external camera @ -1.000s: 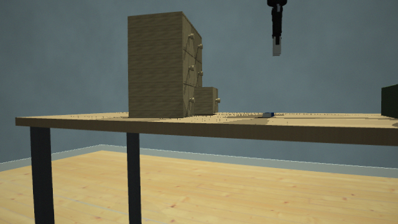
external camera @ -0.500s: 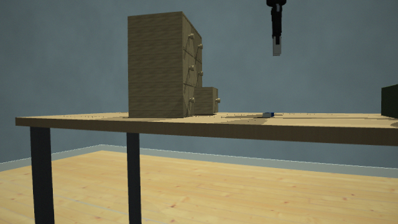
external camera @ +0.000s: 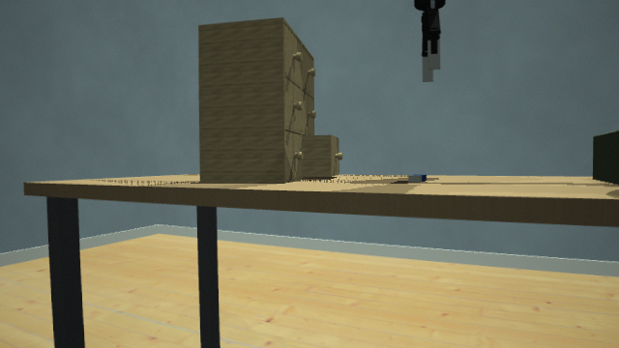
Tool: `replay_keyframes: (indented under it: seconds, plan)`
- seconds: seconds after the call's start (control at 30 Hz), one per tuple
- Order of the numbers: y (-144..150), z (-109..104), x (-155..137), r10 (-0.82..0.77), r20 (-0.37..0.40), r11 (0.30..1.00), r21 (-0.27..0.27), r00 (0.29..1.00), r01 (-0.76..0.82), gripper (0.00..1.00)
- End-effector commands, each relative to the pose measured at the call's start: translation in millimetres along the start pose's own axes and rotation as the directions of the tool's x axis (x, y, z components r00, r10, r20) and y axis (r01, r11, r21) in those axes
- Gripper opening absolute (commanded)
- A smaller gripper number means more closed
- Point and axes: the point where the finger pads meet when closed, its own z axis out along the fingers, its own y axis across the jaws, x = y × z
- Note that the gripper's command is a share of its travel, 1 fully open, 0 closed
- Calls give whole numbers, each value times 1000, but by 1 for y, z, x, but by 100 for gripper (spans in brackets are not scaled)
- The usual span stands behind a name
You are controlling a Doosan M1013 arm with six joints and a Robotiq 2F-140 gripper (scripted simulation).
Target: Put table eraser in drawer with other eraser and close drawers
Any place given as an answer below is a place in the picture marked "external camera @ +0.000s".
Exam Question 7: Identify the blue and white eraser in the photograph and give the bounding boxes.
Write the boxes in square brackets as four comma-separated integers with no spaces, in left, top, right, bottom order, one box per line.
[408,175,427,183]

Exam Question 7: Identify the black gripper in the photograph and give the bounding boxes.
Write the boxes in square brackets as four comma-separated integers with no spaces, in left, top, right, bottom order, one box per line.
[414,0,445,82]

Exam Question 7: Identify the dark brown wooden chest of drawers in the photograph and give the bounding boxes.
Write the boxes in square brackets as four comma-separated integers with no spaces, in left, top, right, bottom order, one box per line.
[198,17,314,184]

